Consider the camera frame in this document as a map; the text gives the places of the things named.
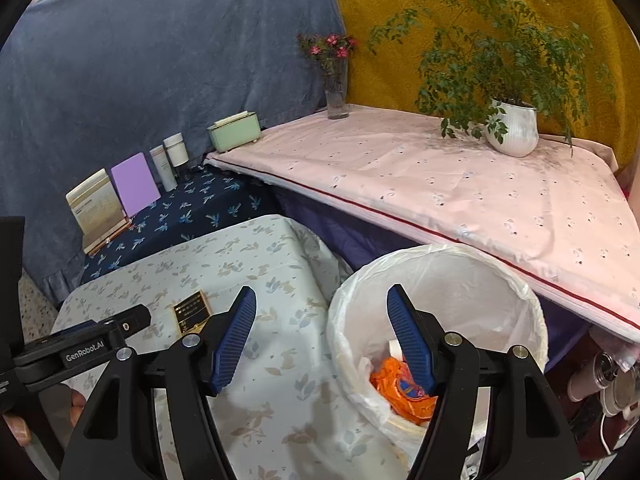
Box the orange snack wrapper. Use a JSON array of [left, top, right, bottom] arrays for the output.
[[370, 357, 438, 425]]

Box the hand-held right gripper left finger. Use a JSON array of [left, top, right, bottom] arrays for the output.
[[59, 286, 257, 480]]

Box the pink printed sheet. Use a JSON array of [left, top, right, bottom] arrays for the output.
[[204, 104, 640, 343]]

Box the glass vase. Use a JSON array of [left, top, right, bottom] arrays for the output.
[[324, 60, 350, 121]]

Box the blue-grey backdrop cloth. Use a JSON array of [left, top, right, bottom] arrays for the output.
[[0, 0, 348, 306]]

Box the pink thermos bottle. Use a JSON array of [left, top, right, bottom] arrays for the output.
[[567, 352, 618, 403]]

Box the pink flower bunch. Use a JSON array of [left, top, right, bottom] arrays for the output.
[[297, 32, 358, 91]]

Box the white plant pot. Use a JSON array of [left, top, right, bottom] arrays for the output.
[[485, 99, 540, 157]]

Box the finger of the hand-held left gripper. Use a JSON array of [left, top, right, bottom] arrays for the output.
[[99, 304, 152, 335]]

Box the cream printed box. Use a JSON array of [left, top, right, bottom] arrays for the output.
[[66, 169, 126, 241]]

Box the person's left hand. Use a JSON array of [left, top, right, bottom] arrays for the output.
[[2, 390, 89, 448]]

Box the round cream bin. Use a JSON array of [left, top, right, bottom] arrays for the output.
[[332, 350, 548, 461]]

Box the mint green box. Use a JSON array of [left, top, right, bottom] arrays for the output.
[[207, 110, 263, 152]]

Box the purple cloth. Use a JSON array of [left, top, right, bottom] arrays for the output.
[[272, 187, 591, 361]]

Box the navy floral cloth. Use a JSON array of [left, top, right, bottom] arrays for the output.
[[80, 165, 281, 283]]

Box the purple card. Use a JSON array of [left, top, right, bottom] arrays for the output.
[[110, 152, 162, 218]]

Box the white jar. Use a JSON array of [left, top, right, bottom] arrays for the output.
[[163, 132, 188, 167]]

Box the pale leaf-print tablecloth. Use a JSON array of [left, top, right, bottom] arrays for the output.
[[50, 214, 416, 480]]

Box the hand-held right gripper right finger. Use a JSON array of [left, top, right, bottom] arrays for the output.
[[386, 284, 586, 480]]

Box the white tube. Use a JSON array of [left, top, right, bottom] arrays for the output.
[[149, 145, 177, 192]]

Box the white-lined trash bin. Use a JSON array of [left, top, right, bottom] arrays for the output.
[[327, 244, 549, 461]]

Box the black and gold packet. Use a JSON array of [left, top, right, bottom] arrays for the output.
[[172, 289, 213, 336]]

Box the green leafy plant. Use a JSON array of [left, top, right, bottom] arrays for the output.
[[367, 0, 618, 151]]

